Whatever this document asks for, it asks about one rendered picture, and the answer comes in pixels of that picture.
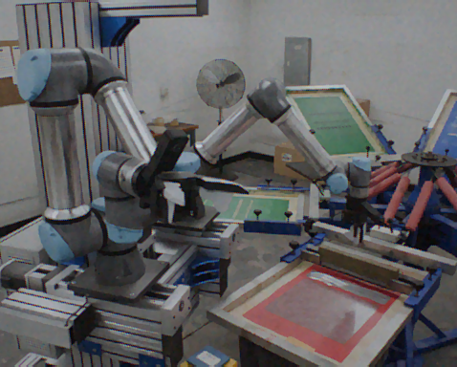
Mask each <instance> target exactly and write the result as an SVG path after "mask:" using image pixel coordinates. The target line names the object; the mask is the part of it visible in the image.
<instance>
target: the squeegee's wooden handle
mask: <svg viewBox="0 0 457 367"><path fill-rule="evenodd" d="M317 254H319V255H320V263H322V262H325V263H328V264H333V265H335V266H337V267H339V268H344V269H347V270H350V271H354V272H356V273H359V274H361V275H366V276H369V277H370V278H373V279H377V280H380V281H382V282H384V283H387V286H389V279H390V278H392V279H394V280H397V281H398V276H399V269H395V268H393V267H391V266H388V265H384V264H381V263H379V262H376V261H371V260H369V259H366V258H364V257H359V256H357V255H354V254H352V253H347V252H344V251H342V250H339V249H337V248H330V247H327V246H325V245H322V244H320V246H319V247H318V253H317Z"/></svg>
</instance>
